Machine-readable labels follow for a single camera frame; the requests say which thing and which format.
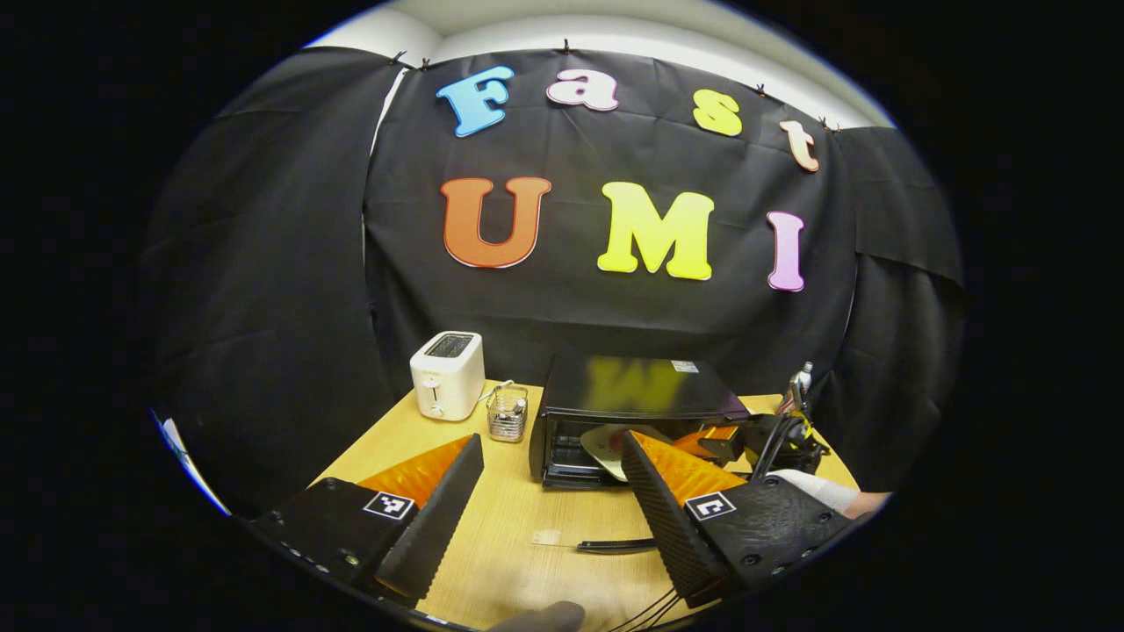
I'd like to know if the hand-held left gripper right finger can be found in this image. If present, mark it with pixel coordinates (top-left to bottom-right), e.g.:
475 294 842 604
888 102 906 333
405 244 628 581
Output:
620 430 860 609

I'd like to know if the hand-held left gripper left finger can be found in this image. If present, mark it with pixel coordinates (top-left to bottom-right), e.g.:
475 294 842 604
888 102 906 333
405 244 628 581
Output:
246 433 486 607

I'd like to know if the black electric oven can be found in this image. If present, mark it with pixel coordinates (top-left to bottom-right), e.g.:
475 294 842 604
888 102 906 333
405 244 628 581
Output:
529 354 752 556

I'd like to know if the white toaster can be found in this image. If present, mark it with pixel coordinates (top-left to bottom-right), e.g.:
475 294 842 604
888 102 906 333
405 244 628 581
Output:
410 331 486 422

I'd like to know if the white square plate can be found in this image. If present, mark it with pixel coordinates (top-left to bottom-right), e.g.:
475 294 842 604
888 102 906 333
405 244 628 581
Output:
580 424 652 482

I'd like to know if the black backdrop cloth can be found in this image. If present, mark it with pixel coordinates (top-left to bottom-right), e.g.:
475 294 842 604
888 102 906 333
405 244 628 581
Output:
140 46 967 519

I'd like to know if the small wire basket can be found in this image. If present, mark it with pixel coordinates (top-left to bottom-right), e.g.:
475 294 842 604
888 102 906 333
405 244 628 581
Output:
486 384 530 442

